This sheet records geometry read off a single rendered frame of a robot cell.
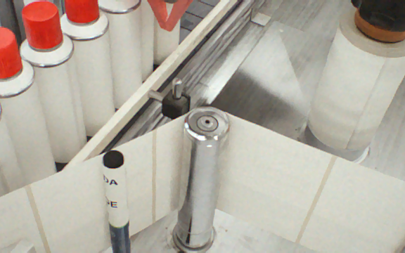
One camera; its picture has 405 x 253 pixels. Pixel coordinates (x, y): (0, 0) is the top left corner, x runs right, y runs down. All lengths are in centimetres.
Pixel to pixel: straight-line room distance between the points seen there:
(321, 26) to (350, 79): 40
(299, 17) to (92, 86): 49
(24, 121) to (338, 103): 33
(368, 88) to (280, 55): 25
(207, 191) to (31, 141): 19
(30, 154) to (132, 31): 18
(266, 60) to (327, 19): 23
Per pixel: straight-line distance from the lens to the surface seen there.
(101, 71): 57
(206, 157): 42
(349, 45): 54
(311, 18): 97
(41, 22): 49
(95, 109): 61
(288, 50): 80
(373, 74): 55
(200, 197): 47
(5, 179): 52
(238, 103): 70
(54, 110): 56
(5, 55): 47
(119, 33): 59
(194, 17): 84
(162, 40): 71
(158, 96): 66
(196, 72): 77
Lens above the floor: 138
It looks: 48 degrees down
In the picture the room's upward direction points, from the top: 7 degrees clockwise
